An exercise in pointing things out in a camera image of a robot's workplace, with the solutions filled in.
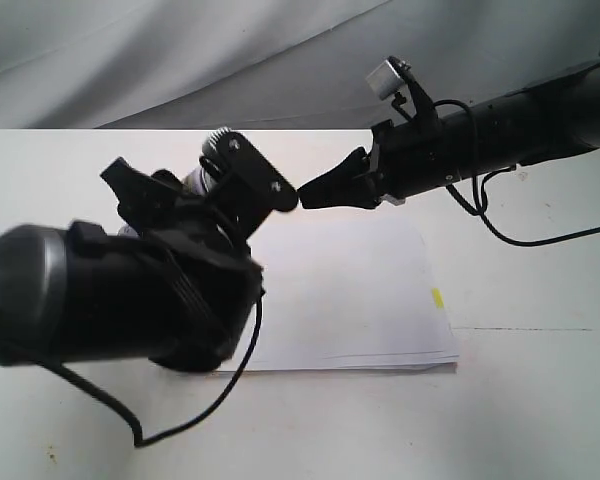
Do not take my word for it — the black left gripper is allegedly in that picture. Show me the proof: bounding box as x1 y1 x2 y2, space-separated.
100 127 299 280

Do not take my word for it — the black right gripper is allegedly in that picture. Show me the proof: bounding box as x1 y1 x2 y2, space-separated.
298 117 460 210

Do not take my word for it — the white spray paint can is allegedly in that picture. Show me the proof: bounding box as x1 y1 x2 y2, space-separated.
116 127 231 240

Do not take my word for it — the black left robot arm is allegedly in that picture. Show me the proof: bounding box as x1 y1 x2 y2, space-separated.
0 128 298 372

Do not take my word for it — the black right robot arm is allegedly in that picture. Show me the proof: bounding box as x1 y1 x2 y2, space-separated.
299 52 600 209

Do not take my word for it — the white paper stack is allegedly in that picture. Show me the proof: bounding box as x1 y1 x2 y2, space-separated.
247 215 459 372

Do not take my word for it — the yellow sticky tab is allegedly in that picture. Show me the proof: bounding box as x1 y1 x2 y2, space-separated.
431 288 445 309

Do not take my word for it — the white backdrop cloth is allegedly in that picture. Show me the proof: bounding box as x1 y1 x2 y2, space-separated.
0 1 600 129

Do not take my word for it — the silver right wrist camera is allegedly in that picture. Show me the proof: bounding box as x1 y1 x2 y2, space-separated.
366 56 411 100

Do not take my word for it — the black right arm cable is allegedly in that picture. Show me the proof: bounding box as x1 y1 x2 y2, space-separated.
432 97 600 247

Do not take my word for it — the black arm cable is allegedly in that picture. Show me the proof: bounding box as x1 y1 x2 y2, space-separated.
9 259 267 448
432 97 600 247

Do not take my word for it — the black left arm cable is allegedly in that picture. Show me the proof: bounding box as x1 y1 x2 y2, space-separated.
9 259 267 448

